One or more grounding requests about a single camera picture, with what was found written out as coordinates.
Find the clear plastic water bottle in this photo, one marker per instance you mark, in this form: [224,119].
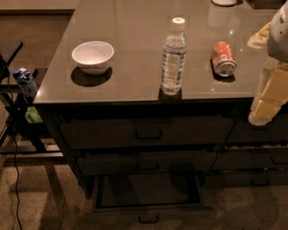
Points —
[174,55]

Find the orange soda can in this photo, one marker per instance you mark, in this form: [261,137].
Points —
[222,60]

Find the dark drawer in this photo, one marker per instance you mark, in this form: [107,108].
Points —
[275,131]
[248,159]
[121,133]
[147,162]
[147,198]
[246,179]

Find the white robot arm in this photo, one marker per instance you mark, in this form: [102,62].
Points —
[273,36]

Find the black side stand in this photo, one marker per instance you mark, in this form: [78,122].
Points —
[18,135]

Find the green crumpled bag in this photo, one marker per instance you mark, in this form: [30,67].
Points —
[32,116]

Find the white ceramic bowl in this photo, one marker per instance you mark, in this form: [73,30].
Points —
[93,57]

